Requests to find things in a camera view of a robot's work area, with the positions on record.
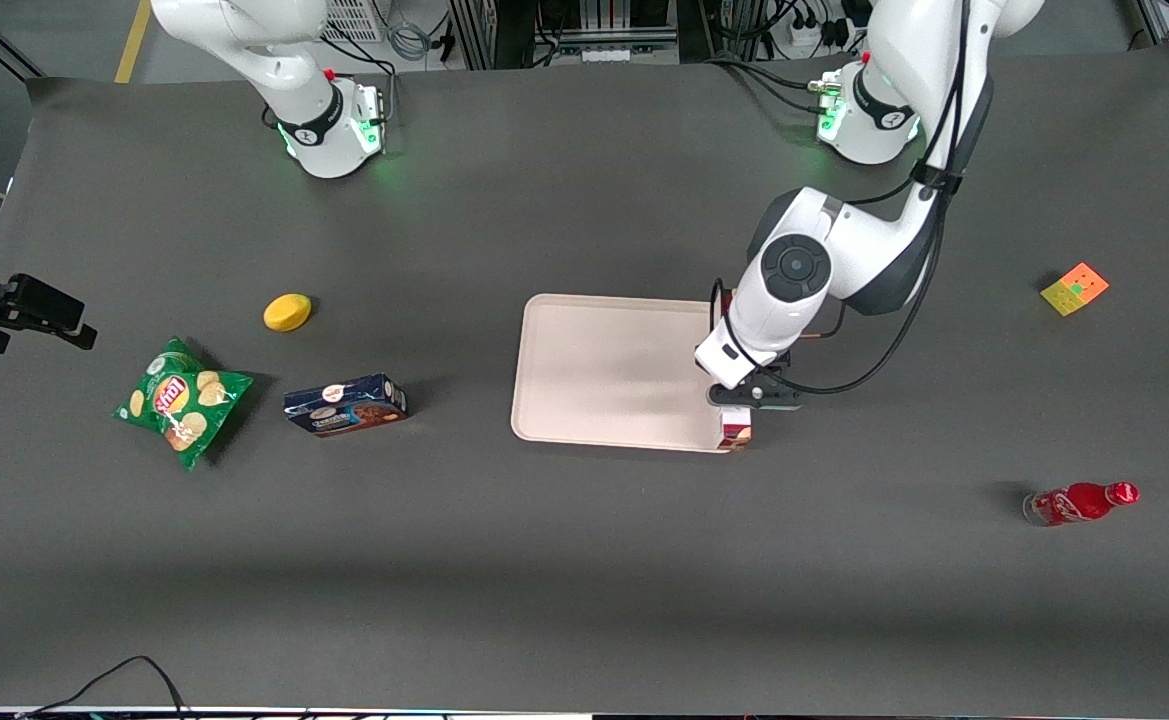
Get red cookie box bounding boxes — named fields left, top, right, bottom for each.
left=718, top=288, right=754, bottom=454

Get beige plastic tray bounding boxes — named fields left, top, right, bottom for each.
left=510, top=293, right=744, bottom=455

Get blue cookie box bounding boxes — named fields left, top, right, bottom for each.
left=283, top=373, right=410, bottom=439

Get white ventilated box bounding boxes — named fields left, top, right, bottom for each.
left=322, top=0, right=387, bottom=44

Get green chips bag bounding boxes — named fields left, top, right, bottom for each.
left=112, top=337, right=256, bottom=471

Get yellow lemon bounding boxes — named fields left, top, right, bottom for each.
left=263, top=293, right=313, bottom=333

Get dark grey table mat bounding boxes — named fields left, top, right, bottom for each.
left=0, top=40, right=1169, bottom=717

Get colourful puzzle cube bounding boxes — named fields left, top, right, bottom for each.
left=1040, top=262, right=1112, bottom=318

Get red soda bottle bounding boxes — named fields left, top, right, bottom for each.
left=1022, top=481, right=1141, bottom=528

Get black equipment rack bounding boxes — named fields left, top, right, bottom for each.
left=447, top=0, right=690, bottom=71

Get black left base cables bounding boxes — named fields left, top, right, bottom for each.
left=702, top=52, right=845, bottom=119

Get black base cables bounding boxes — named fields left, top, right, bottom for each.
left=702, top=52, right=845, bottom=119
left=322, top=25, right=400, bottom=136

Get thin black floor cable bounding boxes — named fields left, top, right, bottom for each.
left=16, top=655, right=191, bottom=720

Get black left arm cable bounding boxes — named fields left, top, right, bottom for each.
left=709, top=0, right=997, bottom=397

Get black right base cables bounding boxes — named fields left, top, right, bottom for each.
left=322, top=25, right=400, bottom=136

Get grey coiled cable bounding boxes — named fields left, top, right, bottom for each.
left=384, top=15, right=437, bottom=63

